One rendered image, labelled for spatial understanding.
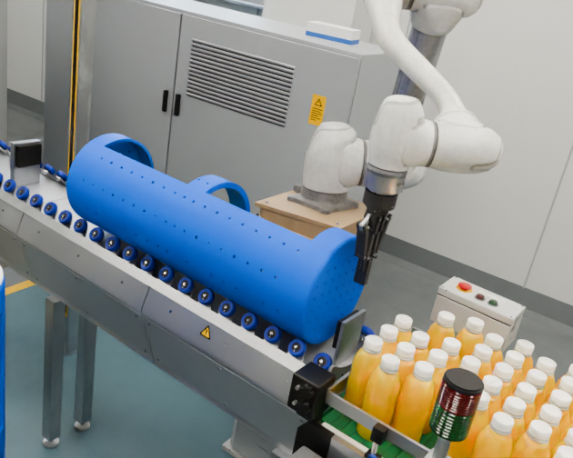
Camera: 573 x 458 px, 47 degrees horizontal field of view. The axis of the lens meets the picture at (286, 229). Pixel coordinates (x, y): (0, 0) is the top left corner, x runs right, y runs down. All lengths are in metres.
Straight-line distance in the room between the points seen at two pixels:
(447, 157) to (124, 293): 0.99
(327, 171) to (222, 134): 1.51
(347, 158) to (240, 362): 0.78
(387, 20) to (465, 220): 2.80
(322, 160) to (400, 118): 0.75
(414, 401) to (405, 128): 0.56
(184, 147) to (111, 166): 1.86
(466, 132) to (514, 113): 2.71
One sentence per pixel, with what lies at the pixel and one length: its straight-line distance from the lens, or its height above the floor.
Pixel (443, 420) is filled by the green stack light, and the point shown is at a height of 1.19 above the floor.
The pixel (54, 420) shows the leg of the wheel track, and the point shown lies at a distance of 2.63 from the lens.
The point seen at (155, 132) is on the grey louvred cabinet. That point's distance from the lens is 3.88.
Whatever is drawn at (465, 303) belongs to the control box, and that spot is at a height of 1.09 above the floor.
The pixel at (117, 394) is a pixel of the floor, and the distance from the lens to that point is 2.95.
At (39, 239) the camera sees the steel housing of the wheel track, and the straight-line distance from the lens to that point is 2.22.
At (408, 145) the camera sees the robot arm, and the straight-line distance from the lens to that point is 1.42.
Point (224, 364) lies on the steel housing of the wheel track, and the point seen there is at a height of 0.83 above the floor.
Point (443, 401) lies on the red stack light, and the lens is 1.09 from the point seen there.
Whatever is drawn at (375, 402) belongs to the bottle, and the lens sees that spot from 1.42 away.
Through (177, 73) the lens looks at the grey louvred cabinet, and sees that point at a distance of 3.72.
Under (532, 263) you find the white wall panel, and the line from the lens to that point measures 4.33.
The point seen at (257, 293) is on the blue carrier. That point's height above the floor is 1.07.
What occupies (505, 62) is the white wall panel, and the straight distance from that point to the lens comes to 4.17.
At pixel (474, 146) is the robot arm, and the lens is 1.46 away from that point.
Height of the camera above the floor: 1.82
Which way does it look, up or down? 23 degrees down
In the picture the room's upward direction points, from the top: 10 degrees clockwise
